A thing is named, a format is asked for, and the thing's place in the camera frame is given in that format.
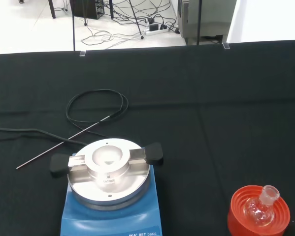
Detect black bench cloth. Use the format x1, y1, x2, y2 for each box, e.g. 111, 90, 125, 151
0, 39, 295, 236

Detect thin steel temperature probe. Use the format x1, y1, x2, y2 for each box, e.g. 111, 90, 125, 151
16, 115, 112, 170

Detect white power strip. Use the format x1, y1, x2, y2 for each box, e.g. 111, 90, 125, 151
144, 27, 168, 36

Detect black tripod leg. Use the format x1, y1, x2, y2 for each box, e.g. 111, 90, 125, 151
196, 0, 202, 46
71, 0, 76, 52

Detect grey metal cabinet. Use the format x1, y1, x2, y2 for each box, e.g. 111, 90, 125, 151
177, 0, 237, 40

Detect heater with blue base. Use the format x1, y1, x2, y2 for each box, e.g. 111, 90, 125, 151
60, 138, 163, 236

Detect black computer case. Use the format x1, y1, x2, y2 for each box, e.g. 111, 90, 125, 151
69, 0, 100, 20

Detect black table leg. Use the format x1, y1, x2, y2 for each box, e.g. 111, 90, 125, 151
48, 0, 57, 19

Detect steel flask block with handles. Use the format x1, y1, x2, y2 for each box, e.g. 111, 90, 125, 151
50, 142, 164, 193

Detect black probe cable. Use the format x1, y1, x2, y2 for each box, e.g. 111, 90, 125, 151
0, 89, 129, 147

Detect tangle of floor cables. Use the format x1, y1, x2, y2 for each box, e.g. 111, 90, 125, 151
54, 0, 180, 46

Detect orange ribbed flask support ring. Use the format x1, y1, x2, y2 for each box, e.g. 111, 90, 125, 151
227, 185, 291, 236

